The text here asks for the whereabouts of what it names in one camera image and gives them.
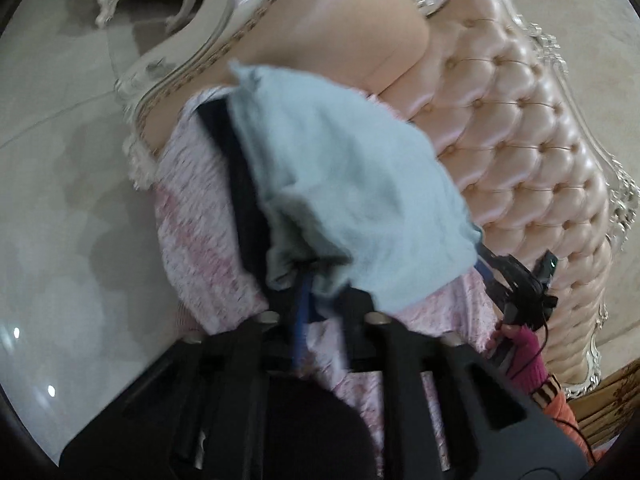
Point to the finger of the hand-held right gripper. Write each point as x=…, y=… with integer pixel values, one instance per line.
x=487, y=266

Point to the peach tufted leather sofa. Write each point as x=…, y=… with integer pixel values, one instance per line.
x=525, y=135

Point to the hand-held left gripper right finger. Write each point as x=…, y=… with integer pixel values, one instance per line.
x=357, y=320

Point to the pink floral blanket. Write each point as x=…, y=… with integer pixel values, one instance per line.
x=200, y=220

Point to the dark blue cloth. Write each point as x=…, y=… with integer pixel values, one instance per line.
x=240, y=200

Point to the light blue shirt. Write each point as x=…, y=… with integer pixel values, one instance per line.
x=350, y=185

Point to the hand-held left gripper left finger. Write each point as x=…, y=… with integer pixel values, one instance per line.
x=300, y=310

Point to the person's right hand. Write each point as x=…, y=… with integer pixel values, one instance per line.
x=527, y=360

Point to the person's right forearm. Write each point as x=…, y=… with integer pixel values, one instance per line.
x=560, y=410

